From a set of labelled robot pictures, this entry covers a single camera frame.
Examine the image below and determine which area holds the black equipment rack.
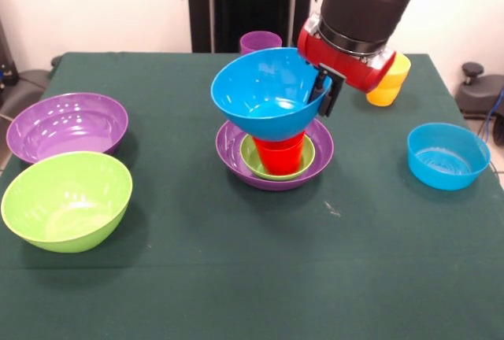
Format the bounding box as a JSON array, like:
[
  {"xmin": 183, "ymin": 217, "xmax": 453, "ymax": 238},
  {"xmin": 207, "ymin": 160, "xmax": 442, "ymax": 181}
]
[{"xmin": 0, "ymin": 17, "xmax": 19, "ymax": 93}]

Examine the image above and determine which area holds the purple bowl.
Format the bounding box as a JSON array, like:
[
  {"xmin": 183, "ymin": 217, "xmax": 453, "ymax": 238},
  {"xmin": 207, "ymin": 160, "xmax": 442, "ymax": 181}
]
[
  {"xmin": 214, "ymin": 118, "xmax": 335, "ymax": 191},
  {"xmin": 6, "ymin": 92, "xmax": 129, "ymax": 164}
]

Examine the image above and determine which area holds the small blue bowl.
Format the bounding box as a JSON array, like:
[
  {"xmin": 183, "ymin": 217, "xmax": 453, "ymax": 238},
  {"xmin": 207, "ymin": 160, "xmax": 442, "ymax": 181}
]
[{"xmin": 406, "ymin": 122, "xmax": 492, "ymax": 191}]

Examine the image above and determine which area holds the blue floor cable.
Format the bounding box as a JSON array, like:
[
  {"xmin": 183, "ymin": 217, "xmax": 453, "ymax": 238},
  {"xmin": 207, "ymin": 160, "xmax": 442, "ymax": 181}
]
[{"xmin": 482, "ymin": 83, "xmax": 504, "ymax": 136}]

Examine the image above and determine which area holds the small green bowl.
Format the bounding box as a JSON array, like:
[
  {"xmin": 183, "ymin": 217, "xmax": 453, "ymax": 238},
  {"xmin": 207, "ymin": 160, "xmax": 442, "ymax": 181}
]
[{"xmin": 239, "ymin": 131, "xmax": 317, "ymax": 182}]

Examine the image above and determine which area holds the large blue bowl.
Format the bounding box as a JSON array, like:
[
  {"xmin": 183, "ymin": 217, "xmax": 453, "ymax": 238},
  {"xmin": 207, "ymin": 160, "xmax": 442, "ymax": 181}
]
[{"xmin": 209, "ymin": 46, "xmax": 332, "ymax": 142}]

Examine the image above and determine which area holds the purple cup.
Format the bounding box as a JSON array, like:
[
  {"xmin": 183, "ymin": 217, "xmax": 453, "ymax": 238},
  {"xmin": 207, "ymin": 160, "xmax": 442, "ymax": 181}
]
[{"xmin": 239, "ymin": 31, "xmax": 284, "ymax": 56}]

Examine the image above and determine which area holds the large green bowl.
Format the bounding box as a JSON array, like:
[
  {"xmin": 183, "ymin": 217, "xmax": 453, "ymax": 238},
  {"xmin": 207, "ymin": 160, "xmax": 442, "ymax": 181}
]
[{"xmin": 0, "ymin": 151, "xmax": 134, "ymax": 254}]

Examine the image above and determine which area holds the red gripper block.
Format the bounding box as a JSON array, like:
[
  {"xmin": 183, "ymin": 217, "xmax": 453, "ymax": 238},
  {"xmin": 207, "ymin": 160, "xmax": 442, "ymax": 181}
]
[{"xmin": 297, "ymin": 13, "xmax": 398, "ymax": 117}]

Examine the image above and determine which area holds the dark green tablecloth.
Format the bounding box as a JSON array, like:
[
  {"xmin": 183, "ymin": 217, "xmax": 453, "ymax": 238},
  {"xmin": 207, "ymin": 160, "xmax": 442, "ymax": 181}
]
[{"xmin": 0, "ymin": 51, "xmax": 504, "ymax": 340}]

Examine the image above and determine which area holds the grey pedestal foot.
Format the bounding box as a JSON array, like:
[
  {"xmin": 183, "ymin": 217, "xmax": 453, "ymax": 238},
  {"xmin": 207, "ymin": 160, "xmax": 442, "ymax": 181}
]
[
  {"xmin": 454, "ymin": 61, "xmax": 504, "ymax": 120},
  {"xmin": 0, "ymin": 68, "xmax": 50, "ymax": 120}
]

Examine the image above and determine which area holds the yellow cup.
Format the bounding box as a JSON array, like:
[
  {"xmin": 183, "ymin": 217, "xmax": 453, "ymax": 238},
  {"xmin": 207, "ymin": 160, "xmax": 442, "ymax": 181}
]
[{"xmin": 365, "ymin": 51, "xmax": 412, "ymax": 108}]

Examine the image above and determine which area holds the red cup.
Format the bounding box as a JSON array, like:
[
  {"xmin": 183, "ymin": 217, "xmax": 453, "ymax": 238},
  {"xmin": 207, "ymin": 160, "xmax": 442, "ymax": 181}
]
[{"xmin": 252, "ymin": 131, "xmax": 307, "ymax": 176}]

